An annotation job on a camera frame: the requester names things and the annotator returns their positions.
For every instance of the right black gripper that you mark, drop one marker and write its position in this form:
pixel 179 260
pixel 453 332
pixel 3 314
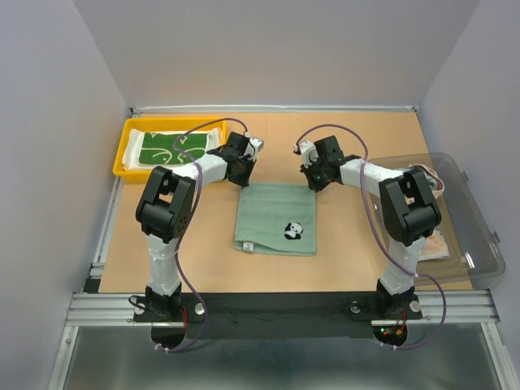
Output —
pixel 318 186

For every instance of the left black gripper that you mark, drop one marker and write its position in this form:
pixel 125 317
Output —
pixel 243 181

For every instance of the light teal towel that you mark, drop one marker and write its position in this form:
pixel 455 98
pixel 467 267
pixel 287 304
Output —
pixel 277 219

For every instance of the orange and green printed towel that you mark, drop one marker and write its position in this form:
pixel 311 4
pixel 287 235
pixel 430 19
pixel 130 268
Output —
pixel 434 243

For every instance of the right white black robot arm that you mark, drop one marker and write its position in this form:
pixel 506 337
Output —
pixel 400 206

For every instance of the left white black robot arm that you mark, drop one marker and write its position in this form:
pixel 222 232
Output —
pixel 166 209

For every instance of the yellow plastic tray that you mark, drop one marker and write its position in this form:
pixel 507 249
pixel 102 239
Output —
pixel 158 124

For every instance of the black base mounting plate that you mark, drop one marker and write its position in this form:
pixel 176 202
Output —
pixel 222 328

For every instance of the clear plastic storage bin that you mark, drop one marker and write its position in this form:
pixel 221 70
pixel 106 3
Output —
pixel 465 254

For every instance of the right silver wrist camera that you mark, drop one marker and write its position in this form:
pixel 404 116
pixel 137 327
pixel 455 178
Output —
pixel 307 151

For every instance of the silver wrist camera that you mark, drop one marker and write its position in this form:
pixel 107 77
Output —
pixel 307 151
pixel 254 147

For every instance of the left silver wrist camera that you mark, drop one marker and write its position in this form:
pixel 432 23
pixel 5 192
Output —
pixel 254 147

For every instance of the aluminium rail back edge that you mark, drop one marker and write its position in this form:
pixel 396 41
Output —
pixel 267 108

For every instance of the aluminium frame rail front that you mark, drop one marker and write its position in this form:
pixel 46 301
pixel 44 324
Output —
pixel 100 309

